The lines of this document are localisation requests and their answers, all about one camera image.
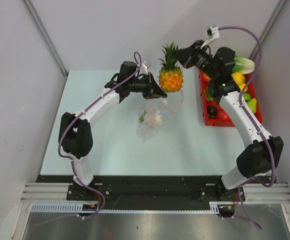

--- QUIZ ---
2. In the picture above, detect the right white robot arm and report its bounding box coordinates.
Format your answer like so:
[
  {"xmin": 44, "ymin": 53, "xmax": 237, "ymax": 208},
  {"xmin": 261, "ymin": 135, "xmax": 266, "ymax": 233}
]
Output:
[{"xmin": 175, "ymin": 40, "xmax": 283, "ymax": 201}]

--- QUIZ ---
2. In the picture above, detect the yellow lemon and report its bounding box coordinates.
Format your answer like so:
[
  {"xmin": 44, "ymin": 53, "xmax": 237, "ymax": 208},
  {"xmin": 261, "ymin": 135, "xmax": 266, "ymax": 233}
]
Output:
[
  {"xmin": 238, "ymin": 83, "xmax": 248, "ymax": 93},
  {"xmin": 231, "ymin": 72, "xmax": 246, "ymax": 86}
]

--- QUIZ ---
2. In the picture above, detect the green white cabbage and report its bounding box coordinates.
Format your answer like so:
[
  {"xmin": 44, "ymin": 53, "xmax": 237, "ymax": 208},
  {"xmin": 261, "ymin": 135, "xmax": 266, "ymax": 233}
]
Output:
[{"xmin": 232, "ymin": 56, "xmax": 255, "ymax": 75}]

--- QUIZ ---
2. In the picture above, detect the dark avocado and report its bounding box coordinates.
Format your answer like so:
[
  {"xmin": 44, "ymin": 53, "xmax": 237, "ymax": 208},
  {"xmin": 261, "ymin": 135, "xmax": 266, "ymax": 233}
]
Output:
[{"xmin": 206, "ymin": 105, "xmax": 218, "ymax": 119}]

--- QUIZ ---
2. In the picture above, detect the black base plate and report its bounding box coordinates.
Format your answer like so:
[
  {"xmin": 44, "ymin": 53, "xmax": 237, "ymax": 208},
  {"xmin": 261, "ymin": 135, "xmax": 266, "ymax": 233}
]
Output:
[{"xmin": 36, "ymin": 174, "xmax": 246, "ymax": 202}]

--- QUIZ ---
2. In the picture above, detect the green starfruit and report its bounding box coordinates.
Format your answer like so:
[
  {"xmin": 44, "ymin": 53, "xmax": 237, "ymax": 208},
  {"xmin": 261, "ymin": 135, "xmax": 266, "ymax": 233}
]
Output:
[{"xmin": 204, "ymin": 87, "xmax": 213, "ymax": 102}]

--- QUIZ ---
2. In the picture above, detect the orange fruit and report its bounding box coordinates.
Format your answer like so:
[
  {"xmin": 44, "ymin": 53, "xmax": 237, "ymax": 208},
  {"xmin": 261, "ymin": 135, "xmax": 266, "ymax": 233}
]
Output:
[{"xmin": 201, "ymin": 72, "xmax": 211, "ymax": 83}]

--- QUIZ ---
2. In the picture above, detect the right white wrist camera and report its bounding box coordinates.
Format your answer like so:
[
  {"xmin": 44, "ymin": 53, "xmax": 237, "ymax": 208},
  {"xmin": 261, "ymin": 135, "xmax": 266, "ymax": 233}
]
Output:
[{"xmin": 205, "ymin": 25, "xmax": 219, "ymax": 40}]

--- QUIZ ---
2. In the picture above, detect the aluminium rail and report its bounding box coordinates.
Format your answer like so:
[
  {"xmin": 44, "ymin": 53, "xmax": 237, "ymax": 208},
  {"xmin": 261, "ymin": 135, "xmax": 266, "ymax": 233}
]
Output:
[{"xmin": 21, "ymin": 183, "xmax": 290, "ymax": 204}]

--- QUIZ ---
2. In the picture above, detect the green pear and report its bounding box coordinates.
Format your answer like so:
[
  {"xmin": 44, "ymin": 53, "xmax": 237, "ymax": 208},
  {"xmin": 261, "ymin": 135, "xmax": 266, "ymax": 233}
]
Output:
[{"xmin": 246, "ymin": 98, "xmax": 257, "ymax": 114}]

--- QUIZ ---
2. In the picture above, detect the green striped watermelon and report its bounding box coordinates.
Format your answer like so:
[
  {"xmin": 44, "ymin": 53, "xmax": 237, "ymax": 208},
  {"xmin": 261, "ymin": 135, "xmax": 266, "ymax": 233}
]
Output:
[{"xmin": 243, "ymin": 93, "xmax": 252, "ymax": 102}]

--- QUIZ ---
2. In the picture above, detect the white cable duct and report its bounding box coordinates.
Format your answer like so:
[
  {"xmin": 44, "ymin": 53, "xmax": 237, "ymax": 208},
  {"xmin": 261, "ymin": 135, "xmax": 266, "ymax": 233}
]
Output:
[{"xmin": 31, "ymin": 203, "xmax": 234, "ymax": 214}]

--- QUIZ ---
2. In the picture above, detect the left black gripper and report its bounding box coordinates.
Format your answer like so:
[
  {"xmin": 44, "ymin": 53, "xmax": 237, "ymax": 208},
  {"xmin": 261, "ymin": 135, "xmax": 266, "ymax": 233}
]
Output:
[{"xmin": 128, "ymin": 72, "xmax": 167, "ymax": 100}]

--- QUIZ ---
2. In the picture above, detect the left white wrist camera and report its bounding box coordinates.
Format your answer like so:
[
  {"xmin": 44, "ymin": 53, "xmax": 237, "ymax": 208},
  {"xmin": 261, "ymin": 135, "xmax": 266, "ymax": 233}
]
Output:
[{"xmin": 139, "ymin": 61, "xmax": 152, "ymax": 75}]

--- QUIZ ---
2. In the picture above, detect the red mango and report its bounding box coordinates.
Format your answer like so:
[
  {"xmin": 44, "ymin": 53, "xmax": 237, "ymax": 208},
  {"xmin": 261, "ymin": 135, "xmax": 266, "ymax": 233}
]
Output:
[{"xmin": 217, "ymin": 110, "xmax": 230, "ymax": 121}]

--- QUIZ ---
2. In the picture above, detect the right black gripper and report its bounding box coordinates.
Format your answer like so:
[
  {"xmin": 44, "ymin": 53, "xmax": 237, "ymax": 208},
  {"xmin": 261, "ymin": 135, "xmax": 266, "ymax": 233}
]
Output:
[{"xmin": 172, "ymin": 40, "xmax": 218, "ymax": 80}]

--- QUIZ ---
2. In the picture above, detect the clear zip top bag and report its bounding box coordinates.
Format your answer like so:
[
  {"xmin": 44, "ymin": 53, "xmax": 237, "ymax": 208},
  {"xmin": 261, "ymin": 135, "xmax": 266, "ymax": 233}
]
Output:
[{"xmin": 137, "ymin": 90, "xmax": 184, "ymax": 141}]

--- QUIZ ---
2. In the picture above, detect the red plastic tray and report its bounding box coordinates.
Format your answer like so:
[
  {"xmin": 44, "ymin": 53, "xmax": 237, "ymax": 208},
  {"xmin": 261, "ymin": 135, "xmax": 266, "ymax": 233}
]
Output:
[{"xmin": 199, "ymin": 71, "xmax": 263, "ymax": 127}]

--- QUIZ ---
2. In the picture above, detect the toy pineapple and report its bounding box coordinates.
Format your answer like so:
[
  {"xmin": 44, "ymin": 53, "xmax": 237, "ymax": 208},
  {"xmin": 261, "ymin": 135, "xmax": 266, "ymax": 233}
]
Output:
[{"xmin": 158, "ymin": 42, "xmax": 184, "ymax": 93}]

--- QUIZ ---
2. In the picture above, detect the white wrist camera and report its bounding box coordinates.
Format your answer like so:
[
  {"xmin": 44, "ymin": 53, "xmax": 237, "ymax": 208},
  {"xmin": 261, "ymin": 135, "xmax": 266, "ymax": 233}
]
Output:
[
  {"xmin": 205, "ymin": 25, "xmax": 219, "ymax": 40},
  {"xmin": 139, "ymin": 61, "xmax": 152, "ymax": 75}
]

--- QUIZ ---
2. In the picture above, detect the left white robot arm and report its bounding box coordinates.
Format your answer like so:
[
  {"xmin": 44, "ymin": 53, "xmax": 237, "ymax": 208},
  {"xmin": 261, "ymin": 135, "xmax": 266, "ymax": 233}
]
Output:
[{"xmin": 58, "ymin": 61, "xmax": 167, "ymax": 200}]

